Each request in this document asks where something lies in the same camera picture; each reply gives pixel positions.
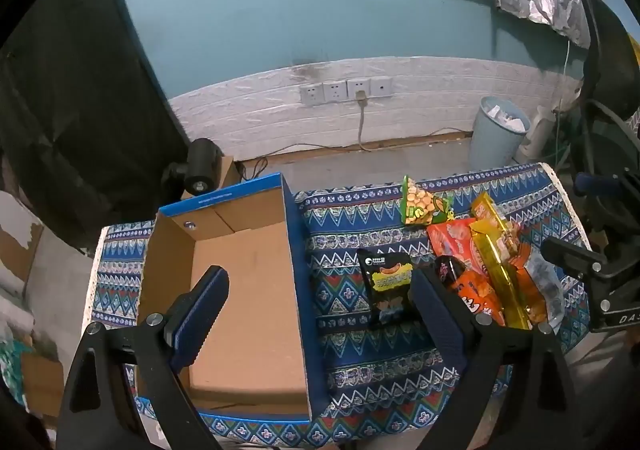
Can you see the blue patterned table cloth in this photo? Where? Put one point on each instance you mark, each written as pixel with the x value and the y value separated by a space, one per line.
pixel 370 360

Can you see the white plastic appliance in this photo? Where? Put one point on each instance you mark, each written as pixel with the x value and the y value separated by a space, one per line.
pixel 539 132

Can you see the white wall socket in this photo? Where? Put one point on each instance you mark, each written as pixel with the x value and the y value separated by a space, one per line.
pixel 334 91
pixel 311 94
pixel 382 87
pixel 358 86

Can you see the brown cardboard carton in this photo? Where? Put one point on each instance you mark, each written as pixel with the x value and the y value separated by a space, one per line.
pixel 42 382

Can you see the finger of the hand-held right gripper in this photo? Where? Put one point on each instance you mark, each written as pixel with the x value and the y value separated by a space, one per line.
pixel 572 257

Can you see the black softbox cloth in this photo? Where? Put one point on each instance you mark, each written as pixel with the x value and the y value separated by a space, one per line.
pixel 75 105

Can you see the blue cardboard box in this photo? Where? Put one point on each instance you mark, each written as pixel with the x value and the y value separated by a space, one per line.
pixel 245 290

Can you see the white orange snack packet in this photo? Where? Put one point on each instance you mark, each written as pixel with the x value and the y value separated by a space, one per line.
pixel 545 280

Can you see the teal patterned bag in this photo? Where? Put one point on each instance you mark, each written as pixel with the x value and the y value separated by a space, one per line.
pixel 10 370

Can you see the light blue trash bin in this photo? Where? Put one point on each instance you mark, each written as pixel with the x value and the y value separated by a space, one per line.
pixel 495 140

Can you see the orange snack packet black end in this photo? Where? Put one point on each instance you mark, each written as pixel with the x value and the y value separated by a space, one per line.
pixel 475 297

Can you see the green snack packet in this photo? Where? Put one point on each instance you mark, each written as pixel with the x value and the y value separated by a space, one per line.
pixel 422 202

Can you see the red snack packet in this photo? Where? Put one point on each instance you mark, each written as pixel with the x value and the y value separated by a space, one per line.
pixel 452 242

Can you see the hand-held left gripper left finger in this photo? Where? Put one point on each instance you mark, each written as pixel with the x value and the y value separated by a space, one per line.
pixel 200 315

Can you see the yellow orange snack packet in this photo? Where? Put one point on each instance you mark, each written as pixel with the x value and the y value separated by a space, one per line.
pixel 492 212

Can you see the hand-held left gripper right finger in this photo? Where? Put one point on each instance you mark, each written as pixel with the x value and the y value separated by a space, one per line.
pixel 440 315

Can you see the black office chair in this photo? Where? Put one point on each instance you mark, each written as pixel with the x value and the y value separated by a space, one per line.
pixel 607 80

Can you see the long clear gold snack packet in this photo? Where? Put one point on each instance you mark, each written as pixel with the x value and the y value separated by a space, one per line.
pixel 502 270

